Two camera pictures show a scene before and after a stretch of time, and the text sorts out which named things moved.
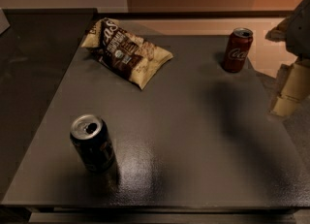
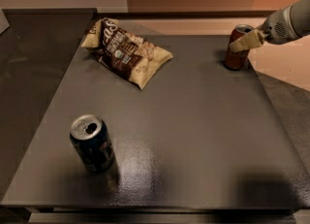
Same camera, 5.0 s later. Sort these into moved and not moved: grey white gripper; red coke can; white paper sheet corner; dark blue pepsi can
Moved: grey white gripper
Not moved: dark blue pepsi can; white paper sheet corner; red coke can
